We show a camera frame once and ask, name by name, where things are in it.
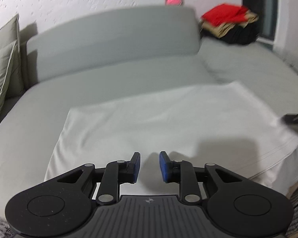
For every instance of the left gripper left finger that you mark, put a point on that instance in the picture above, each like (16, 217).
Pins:
(117, 173)

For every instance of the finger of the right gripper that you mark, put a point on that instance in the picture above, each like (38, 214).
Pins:
(290, 119)

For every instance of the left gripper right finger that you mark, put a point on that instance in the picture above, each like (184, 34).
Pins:
(182, 173)

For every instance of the white t-shirt with script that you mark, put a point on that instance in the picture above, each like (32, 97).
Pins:
(221, 124)

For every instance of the black folded garment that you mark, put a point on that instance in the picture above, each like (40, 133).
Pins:
(238, 35)

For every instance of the grey sofa bed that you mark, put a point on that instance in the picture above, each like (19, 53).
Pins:
(120, 54)

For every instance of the tan folded garment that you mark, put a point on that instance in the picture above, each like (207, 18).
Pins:
(221, 30)

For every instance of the red folded garment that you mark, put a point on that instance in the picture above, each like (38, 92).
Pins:
(225, 13)

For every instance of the grey throw pillow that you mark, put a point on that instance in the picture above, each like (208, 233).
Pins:
(11, 83)

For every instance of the dark window frame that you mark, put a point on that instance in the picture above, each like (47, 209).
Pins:
(267, 11)

